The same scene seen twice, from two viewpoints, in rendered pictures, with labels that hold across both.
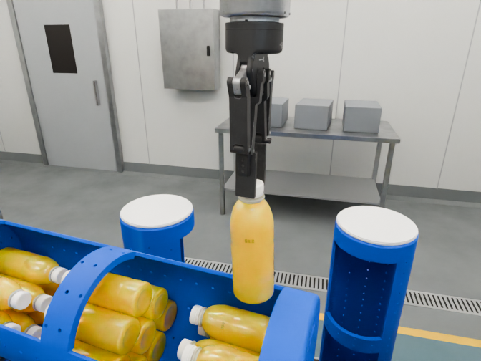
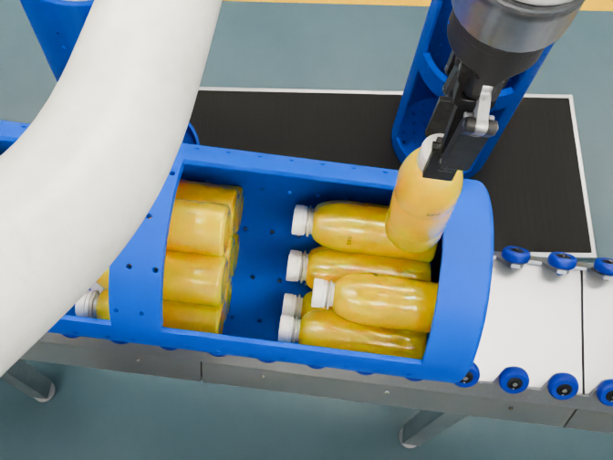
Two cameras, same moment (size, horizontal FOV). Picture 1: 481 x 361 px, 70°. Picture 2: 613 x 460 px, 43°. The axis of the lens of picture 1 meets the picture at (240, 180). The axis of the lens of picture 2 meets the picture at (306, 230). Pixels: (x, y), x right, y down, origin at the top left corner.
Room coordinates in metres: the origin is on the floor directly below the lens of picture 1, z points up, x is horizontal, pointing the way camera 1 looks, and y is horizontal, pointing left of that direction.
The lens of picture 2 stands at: (0.18, 0.23, 2.13)
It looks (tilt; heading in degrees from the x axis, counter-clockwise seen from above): 68 degrees down; 339
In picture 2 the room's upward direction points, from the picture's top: 7 degrees clockwise
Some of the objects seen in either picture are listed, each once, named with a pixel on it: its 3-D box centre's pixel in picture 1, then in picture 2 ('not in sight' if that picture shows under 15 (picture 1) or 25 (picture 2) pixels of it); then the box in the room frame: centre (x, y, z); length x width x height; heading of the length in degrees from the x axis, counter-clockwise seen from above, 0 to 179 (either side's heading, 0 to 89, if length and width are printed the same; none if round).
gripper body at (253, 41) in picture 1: (253, 59); (491, 44); (0.48, -0.02, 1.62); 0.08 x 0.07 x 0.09; 160
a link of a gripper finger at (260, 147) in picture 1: (255, 164); (447, 119); (0.51, -0.02, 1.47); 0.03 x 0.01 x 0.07; 70
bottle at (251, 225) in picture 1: (252, 245); (424, 195); (0.48, -0.02, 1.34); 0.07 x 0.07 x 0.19
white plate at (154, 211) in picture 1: (157, 210); not in sight; (1.21, 0.33, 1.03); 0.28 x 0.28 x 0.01
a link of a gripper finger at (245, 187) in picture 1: (245, 174); (444, 160); (0.46, -0.01, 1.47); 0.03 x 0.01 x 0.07; 70
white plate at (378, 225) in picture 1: (376, 223); not in sight; (1.10, -0.49, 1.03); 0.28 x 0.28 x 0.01
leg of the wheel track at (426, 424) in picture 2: not in sight; (431, 420); (0.34, -0.20, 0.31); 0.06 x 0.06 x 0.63; 70
